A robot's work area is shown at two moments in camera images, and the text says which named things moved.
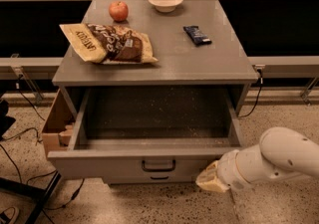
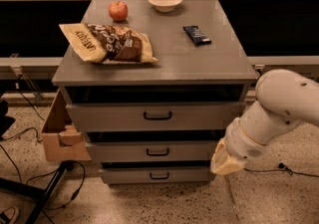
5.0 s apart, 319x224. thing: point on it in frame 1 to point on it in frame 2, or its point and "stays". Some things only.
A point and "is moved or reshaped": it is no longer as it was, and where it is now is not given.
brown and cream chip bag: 108,44 stays
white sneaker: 12,213 stays
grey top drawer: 150,130 is moved or reshaped
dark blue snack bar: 197,37 stays
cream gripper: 227,169 to 239,145
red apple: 119,11 stays
